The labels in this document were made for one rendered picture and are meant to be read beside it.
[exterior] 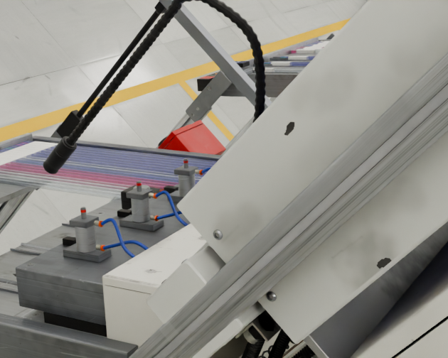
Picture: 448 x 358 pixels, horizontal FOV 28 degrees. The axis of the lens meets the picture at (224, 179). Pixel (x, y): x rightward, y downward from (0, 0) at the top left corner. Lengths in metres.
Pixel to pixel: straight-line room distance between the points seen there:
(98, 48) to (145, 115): 0.35
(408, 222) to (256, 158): 0.13
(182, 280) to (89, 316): 0.21
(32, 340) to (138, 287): 0.15
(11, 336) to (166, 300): 0.25
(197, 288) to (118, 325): 0.17
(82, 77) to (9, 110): 0.44
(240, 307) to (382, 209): 0.15
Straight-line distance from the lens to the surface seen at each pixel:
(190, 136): 2.04
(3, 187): 1.54
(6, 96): 3.09
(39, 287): 1.00
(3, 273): 1.16
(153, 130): 3.41
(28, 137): 1.81
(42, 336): 0.96
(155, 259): 0.94
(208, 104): 2.42
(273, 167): 0.73
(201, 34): 1.13
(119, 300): 0.91
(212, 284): 0.76
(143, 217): 1.09
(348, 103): 0.69
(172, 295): 0.79
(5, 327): 1.00
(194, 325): 0.79
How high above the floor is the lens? 1.85
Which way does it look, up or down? 32 degrees down
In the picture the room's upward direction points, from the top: 44 degrees clockwise
